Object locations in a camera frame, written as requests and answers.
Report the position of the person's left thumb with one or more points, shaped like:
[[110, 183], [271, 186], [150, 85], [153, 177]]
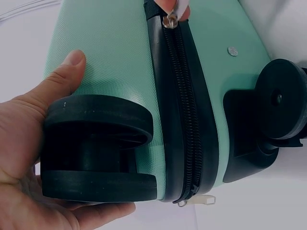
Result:
[[64, 72]]

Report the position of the person's left fingers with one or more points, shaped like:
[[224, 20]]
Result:
[[105, 214]]

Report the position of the person's right fingers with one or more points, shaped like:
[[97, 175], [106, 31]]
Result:
[[165, 5]]

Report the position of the mint green hard-shell suitcase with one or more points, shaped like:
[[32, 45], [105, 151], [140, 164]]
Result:
[[108, 52]]

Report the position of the person's left hand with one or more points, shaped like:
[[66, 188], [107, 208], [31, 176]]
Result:
[[19, 148]]

